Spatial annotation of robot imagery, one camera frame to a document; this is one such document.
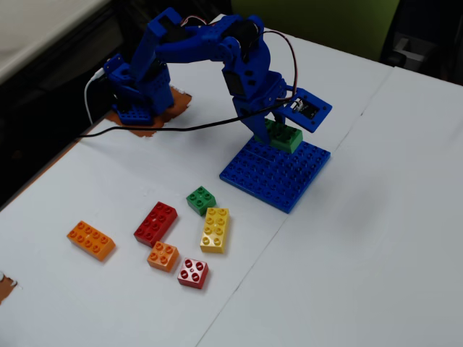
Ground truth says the orange 2x2 block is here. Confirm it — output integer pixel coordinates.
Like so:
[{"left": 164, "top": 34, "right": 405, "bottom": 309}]
[{"left": 146, "top": 240, "right": 180, "bottom": 273}]

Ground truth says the white cable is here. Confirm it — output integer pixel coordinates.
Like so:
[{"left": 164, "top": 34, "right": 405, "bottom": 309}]
[{"left": 84, "top": 68, "right": 109, "bottom": 126}]

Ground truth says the red black servo wire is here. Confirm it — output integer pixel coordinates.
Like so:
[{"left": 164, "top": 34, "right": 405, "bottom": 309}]
[
  {"left": 179, "top": 14, "right": 211, "bottom": 27},
  {"left": 262, "top": 30, "right": 301, "bottom": 96}
]

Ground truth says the lime green panel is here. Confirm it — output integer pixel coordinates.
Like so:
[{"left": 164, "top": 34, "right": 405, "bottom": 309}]
[{"left": 231, "top": 0, "right": 401, "bottom": 62}]

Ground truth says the white desk board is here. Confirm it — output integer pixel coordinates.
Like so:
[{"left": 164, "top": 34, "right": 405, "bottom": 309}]
[{"left": 0, "top": 0, "right": 113, "bottom": 86}]

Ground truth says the yellow 2x4 block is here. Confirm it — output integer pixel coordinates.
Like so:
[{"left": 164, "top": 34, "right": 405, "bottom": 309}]
[{"left": 199, "top": 207, "right": 231, "bottom": 254}]

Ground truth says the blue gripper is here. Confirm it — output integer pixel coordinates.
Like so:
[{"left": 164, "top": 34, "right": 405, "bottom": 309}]
[{"left": 232, "top": 70, "right": 289, "bottom": 145}]

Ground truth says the blue 8x8 baseplate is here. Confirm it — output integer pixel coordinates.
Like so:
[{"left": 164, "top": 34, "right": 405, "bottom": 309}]
[{"left": 218, "top": 136, "right": 331, "bottom": 215}]

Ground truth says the orange 2x4 block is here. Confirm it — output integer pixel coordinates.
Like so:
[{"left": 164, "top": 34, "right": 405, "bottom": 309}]
[{"left": 66, "top": 220, "right": 116, "bottom": 262}]

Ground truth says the long black cable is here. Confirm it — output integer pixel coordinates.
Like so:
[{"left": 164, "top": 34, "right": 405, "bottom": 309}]
[{"left": 77, "top": 96, "right": 301, "bottom": 139}]

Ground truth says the green 2x4 block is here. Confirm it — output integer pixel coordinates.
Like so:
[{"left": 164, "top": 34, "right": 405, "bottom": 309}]
[{"left": 254, "top": 118, "right": 304, "bottom": 154}]

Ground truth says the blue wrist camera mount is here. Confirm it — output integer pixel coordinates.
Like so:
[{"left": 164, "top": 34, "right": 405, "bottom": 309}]
[{"left": 278, "top": 87, "right": 333, "bottom": 134}]

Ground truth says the green 2x2 block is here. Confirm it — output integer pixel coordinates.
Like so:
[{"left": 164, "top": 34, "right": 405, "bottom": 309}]
[{"left": 185, "top": 185, "right": 217, "bottom": 217}]

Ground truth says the black office chair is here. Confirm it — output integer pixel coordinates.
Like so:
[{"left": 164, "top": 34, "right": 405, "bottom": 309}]
[{"left": 379, "top": 0, "right": 463, "bottom": 86}]

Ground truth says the red 2x4 block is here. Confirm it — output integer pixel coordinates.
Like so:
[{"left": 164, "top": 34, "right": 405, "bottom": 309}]
[{"left": 133, "top": 201, "right": 179, "bottom": 249}]

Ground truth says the red 2x2 block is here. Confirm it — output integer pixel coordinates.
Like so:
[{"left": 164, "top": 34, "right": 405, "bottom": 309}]
[{"left": 177, "top": 257, "right": 209, "bottom": 291}]

